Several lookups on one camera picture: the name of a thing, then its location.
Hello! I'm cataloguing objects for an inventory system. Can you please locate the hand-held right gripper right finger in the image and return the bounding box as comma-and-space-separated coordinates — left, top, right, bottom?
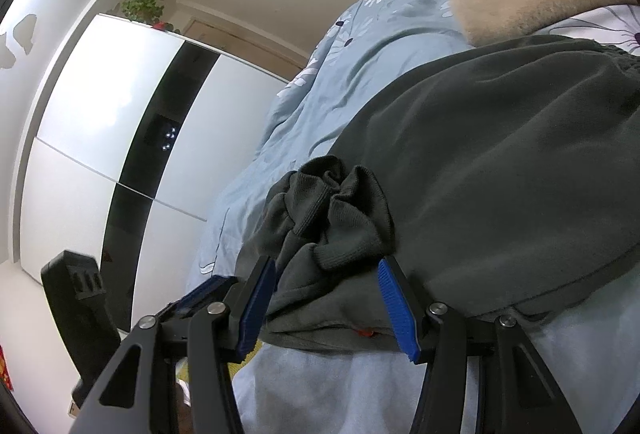
377, 255, 583, 434

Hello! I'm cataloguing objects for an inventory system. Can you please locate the dark grey sweatshirt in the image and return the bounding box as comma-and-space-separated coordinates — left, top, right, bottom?
235, 34, 640, 355

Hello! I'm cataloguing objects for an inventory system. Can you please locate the red paper decoration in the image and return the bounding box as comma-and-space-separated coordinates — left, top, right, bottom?
0, 346, 13, 390

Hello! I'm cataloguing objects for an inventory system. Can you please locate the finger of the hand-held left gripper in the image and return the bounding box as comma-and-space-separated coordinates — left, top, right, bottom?
159, 276, 240, 321

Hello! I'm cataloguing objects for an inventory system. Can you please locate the green potted plant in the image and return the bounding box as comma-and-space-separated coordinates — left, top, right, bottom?
120, 0, 176, 34

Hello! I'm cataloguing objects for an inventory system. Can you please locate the white wardrobe with black stripe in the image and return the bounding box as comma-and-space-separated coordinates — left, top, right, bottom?
12, 12, 308, 332

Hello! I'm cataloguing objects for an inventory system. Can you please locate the yellow-green knit sweater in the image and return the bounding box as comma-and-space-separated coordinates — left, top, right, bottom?
172, 339, 265, 382

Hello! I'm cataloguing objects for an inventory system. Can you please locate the light blue floral duvet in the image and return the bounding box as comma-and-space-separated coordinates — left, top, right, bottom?
172, 0, 640, 434

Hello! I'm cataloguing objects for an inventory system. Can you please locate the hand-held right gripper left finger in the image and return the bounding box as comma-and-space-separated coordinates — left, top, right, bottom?
67, 255, 278, 434

